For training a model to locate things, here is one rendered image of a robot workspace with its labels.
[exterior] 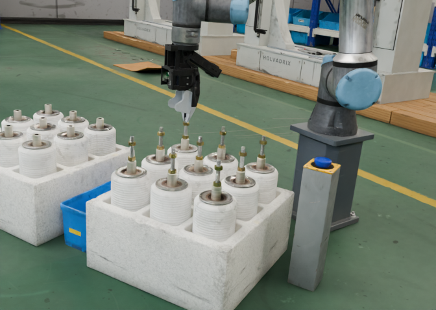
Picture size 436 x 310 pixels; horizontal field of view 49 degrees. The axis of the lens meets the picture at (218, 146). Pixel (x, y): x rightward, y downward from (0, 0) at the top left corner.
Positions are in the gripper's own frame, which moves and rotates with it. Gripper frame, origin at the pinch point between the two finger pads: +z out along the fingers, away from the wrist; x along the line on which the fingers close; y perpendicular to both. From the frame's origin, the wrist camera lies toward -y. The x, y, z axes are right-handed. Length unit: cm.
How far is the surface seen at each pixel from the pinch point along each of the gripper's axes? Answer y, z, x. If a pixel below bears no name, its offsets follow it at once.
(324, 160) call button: -15.2, 1.4, 38.5
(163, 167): 12.1, 9.8, 10.2
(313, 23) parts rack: -413, 4, -405
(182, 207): 14.9, 13.0, 26.6
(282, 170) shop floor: -60, 35, -27
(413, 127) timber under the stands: -173, 33, -49
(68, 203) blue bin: 31.9, 23.3, -6.1
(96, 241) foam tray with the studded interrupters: 29.9, 26.0, 11.9
